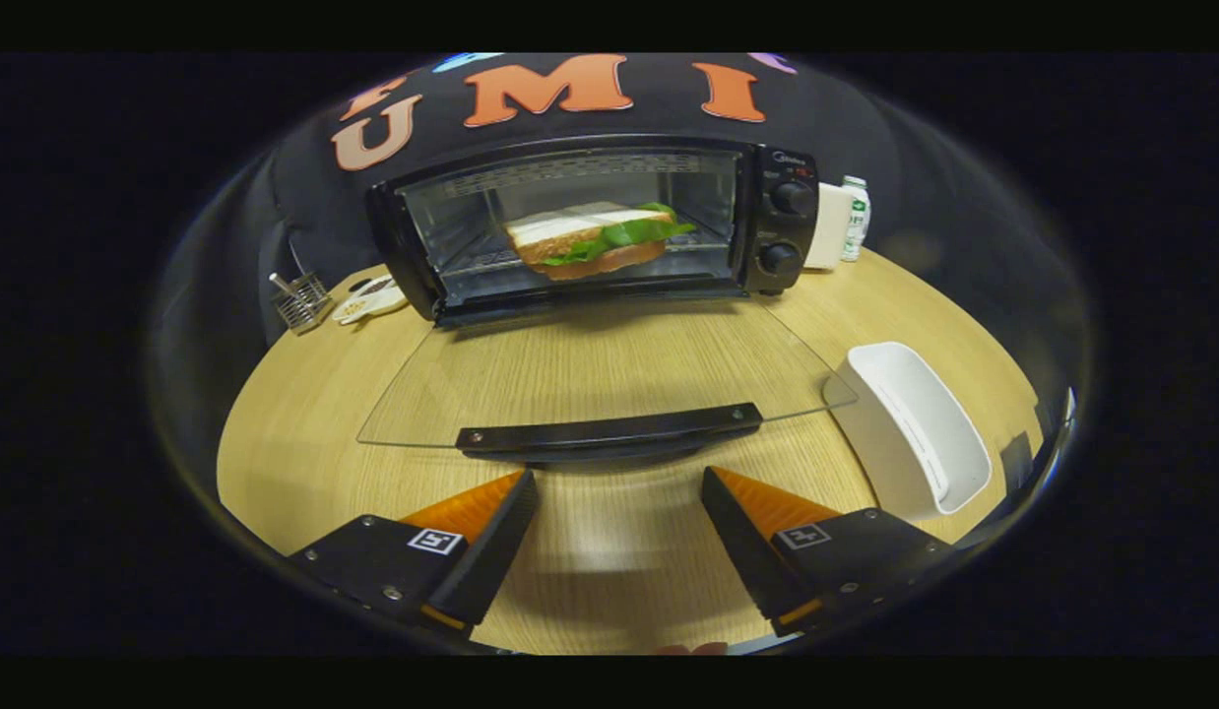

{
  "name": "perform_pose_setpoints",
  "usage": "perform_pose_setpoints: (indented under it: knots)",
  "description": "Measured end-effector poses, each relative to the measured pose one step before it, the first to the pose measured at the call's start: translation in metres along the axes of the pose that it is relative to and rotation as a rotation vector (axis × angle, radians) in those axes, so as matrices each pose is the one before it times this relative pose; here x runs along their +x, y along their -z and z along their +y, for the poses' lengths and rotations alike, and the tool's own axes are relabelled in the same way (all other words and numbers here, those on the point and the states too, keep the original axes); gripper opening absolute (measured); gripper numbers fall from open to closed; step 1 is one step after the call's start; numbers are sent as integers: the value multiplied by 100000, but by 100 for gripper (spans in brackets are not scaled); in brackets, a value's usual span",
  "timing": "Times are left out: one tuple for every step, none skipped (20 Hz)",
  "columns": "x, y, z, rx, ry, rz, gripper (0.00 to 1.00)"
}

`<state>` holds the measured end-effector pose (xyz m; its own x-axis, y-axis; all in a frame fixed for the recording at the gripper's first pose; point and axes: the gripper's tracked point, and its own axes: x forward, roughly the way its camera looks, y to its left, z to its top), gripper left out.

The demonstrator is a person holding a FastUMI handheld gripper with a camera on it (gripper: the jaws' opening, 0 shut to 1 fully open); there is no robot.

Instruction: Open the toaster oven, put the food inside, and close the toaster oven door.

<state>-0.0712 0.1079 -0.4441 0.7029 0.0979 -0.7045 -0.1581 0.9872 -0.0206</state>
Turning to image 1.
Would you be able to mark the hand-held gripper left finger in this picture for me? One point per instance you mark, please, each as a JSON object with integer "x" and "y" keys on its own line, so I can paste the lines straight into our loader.
{"x": 491, "y": 551}

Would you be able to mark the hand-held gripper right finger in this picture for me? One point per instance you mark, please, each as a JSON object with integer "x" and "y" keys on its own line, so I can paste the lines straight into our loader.
{"x": 742, "y": 547}

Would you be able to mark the lettuce sandwich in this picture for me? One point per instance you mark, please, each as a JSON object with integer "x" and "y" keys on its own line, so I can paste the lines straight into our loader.
{"x": 590, "y": 251}

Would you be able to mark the black toaster oven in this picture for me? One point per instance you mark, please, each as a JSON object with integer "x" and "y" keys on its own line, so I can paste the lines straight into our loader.
{"x": 782, "y": 231}

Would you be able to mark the white pop-up toaster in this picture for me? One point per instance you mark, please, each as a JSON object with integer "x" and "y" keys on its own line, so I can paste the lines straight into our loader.
{"x": 826, "y": 231}

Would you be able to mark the white rectangular plate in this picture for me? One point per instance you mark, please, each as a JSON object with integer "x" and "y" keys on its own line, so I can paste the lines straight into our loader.
{"x": 885, "y": 443}

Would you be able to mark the small white snack dish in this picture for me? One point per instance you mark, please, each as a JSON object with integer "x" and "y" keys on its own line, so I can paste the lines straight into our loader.
{"x": 368, "y": 300}

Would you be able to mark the small dark block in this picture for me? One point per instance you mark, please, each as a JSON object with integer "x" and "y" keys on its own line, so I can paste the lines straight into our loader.
{"x": 1015, "y": 463}

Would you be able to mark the white bottle green label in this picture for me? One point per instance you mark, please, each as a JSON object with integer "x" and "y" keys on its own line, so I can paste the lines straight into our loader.
{"x": 856, "y": 222}

